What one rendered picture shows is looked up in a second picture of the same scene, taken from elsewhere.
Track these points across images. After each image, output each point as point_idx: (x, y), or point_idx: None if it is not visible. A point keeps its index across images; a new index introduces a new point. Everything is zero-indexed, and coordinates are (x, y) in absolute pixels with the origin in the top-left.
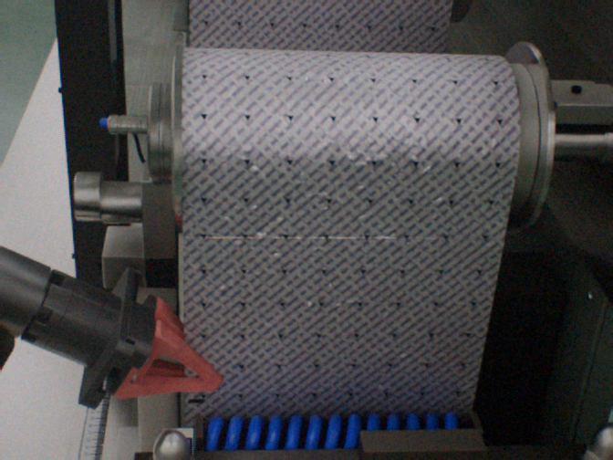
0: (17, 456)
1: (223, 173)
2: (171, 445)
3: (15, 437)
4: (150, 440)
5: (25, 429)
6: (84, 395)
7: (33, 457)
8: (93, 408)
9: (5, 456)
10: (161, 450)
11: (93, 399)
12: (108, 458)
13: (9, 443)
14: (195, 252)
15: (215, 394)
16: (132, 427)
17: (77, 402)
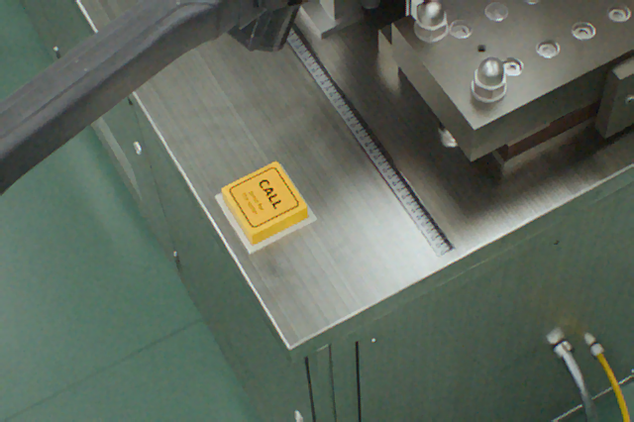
0: (242, 58)
1: None
2: (436, 9)
3: (226, 46)
4: (341, 6)
5: (228, 37)
6: (370, 1)
7: (254, 54)
8: (375, 7)
9: (233, 62)
10: (431, 15)
11: (375, 1)
12: (306, 32)
13: (227, 52)
14: None
15: None
16: (310, 1)
17: (365, 8)
